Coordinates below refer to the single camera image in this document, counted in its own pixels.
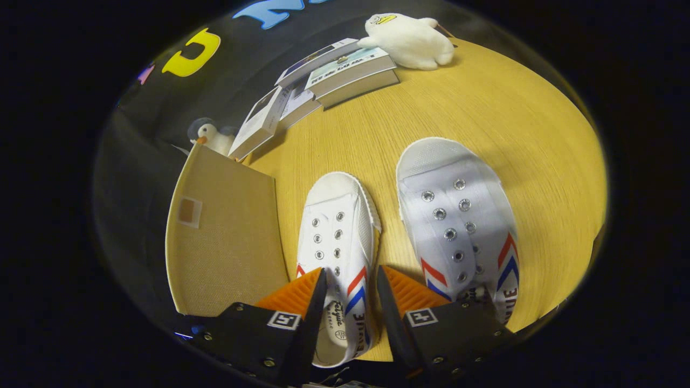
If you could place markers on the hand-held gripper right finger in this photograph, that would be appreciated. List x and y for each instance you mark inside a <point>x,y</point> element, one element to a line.
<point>393,323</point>

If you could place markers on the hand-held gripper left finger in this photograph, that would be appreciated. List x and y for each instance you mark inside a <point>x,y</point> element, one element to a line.
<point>312,323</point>

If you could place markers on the white shoe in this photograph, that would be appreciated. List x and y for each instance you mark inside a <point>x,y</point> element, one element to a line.
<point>453,194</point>
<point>339,226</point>

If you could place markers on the beige fabric storage box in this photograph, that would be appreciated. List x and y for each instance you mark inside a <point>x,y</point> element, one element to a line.
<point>226,237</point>

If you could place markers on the white book with portrait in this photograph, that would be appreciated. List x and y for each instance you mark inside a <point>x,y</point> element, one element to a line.
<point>259,124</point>

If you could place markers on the grey penguin plush toy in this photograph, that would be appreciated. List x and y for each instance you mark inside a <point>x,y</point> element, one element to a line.
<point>215,139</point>

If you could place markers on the thin white booklet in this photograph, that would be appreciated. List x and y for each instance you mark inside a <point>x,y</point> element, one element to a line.
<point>302,105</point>

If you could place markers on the thick dark-edged book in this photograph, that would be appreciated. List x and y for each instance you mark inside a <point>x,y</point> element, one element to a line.
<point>361,89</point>

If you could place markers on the book with pale blue cover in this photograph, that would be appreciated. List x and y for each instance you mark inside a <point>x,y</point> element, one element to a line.
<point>345,67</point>

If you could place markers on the book with dark blue picture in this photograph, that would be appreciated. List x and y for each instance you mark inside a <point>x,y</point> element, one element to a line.
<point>318,59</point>

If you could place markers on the white duck plush toy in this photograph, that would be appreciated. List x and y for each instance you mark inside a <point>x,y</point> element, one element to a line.
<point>409,43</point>

